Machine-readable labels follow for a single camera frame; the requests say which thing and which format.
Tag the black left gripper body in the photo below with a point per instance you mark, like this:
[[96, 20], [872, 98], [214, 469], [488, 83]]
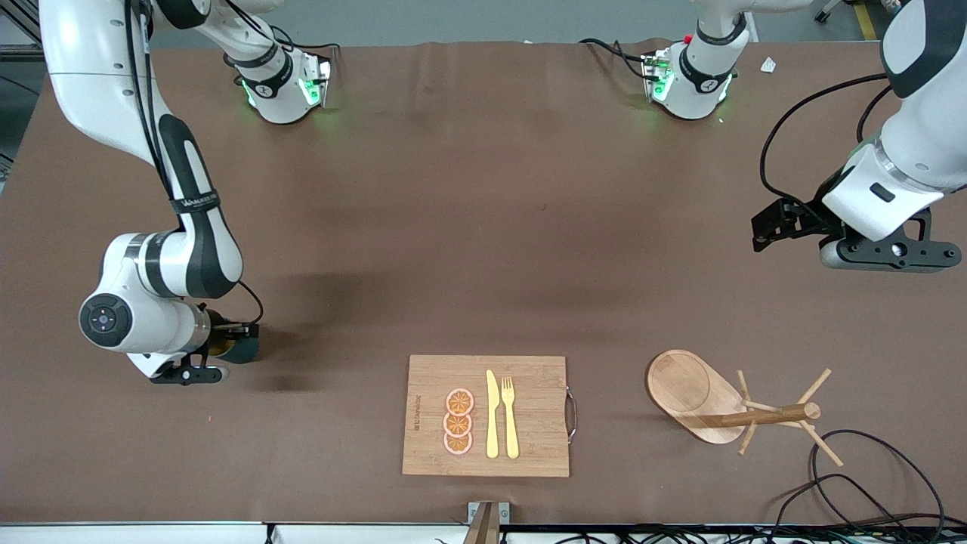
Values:
[[810, 212]]

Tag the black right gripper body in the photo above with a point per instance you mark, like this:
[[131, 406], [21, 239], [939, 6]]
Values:
[[220, 333]]

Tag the dark green cup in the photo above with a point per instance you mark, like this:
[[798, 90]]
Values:
[[245, 351]]

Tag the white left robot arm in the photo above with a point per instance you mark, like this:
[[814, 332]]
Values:
[[922, 151]]

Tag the wooden cup rack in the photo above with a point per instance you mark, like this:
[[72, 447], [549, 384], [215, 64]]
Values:
[[687, 393]]

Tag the brown table mat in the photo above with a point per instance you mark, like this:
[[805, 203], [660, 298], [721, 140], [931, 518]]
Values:
[[378, 317]]

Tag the white paper scrap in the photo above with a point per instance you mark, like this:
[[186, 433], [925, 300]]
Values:
[[768, 65]]

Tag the toy orange slice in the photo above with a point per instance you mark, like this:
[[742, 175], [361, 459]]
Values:
[[457, 425]]

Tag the yellow plastic knife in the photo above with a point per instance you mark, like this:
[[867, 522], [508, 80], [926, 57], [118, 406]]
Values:
[[492, 423]]

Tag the yellow plastic fork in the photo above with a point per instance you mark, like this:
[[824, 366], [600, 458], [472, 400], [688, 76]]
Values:
[[511, 431]]

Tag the bamboo cutting board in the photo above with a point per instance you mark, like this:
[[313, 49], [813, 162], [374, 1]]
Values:
[[536, 415]]

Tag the grey metal mount bracket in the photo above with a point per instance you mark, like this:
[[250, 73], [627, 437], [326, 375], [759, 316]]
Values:
[[487, 514]]

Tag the aluminium frame profile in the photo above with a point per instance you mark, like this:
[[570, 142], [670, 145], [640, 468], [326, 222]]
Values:
[[19, 51]]

